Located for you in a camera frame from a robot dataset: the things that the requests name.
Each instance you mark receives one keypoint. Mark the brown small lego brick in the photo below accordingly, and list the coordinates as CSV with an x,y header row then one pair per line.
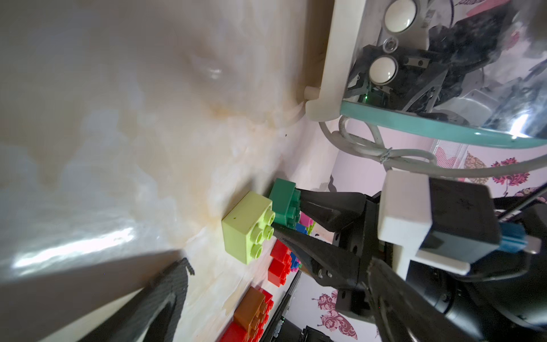
x,y
251,308

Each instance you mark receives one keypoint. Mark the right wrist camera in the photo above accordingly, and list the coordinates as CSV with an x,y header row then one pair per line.
x,y
451,226

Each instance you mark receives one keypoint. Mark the mint and cream toaster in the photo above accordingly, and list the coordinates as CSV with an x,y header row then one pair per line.
x,y
471,72

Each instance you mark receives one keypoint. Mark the dark green lego brick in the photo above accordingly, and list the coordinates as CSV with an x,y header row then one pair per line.
x,y
286,203

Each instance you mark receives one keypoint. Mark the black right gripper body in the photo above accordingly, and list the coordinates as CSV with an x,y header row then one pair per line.
x,y
359,236

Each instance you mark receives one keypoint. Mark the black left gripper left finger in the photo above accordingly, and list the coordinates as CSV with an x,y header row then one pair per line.
x,y
154,313

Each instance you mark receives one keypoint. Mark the blue lego brick left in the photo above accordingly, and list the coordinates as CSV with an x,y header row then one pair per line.
x,y
301,228

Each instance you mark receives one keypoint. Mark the lime green small lego brick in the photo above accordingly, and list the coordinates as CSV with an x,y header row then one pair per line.
x,y
247,226

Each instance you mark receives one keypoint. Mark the red long lego brick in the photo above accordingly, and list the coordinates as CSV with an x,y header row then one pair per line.
x,y
235,333

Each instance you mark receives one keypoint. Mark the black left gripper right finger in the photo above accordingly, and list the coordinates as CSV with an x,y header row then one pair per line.
x,y
401,314

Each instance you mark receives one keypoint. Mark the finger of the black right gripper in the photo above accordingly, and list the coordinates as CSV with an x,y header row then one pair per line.
x,y
329,265
334,211

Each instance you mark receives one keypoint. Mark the small red lego brick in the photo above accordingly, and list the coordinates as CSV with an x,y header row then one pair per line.
x,y
280,267
267,305

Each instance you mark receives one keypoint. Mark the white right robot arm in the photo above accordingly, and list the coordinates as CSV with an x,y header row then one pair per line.
x,y
502,310

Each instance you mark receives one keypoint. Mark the pink small lego brick top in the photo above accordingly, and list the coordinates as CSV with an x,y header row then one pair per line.
x,y
306,221

